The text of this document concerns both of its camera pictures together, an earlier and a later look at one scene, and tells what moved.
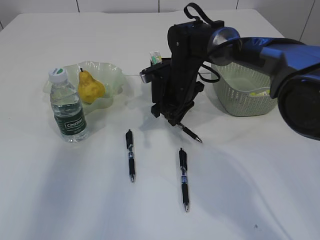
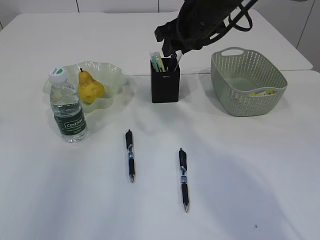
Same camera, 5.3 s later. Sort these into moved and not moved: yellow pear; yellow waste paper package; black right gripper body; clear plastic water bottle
Moved: black right gripper body
Not moved: clear plastic water bottle; yellow waste paper package; yellow pear
